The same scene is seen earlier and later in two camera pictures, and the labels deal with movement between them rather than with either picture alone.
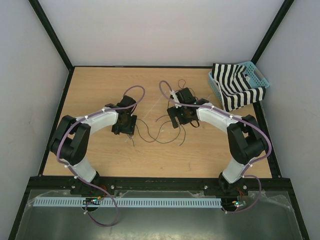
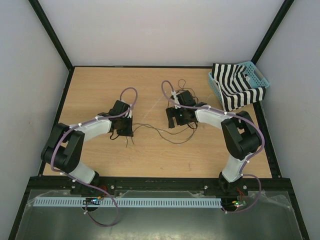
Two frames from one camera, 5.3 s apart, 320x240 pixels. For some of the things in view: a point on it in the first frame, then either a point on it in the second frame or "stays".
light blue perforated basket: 252,75 stays
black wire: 158,133 -> 179,137
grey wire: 184,85 stays
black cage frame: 273,160 stays
